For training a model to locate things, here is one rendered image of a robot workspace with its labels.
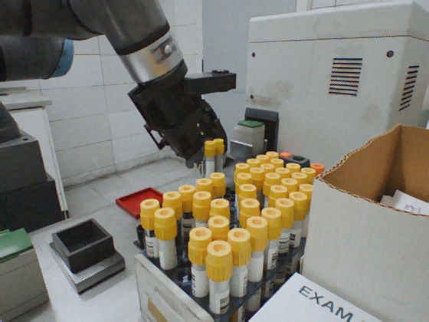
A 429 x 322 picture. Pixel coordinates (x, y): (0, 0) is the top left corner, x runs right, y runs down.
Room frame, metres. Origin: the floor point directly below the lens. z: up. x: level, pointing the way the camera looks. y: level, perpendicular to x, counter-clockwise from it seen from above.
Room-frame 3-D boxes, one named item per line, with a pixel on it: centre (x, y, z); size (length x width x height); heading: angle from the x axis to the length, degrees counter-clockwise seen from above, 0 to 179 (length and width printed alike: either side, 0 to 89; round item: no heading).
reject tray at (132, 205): (0.40, 0.12, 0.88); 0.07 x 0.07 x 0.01; 45
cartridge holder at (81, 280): (0.26, 0.15, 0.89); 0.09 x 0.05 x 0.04; 46
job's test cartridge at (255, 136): (0.52, -0.07, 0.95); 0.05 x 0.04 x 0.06; 45
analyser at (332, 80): (0.58, -0.25, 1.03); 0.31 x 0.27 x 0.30; 135
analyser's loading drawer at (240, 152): (0.54, -0.08, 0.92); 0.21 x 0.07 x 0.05; 135
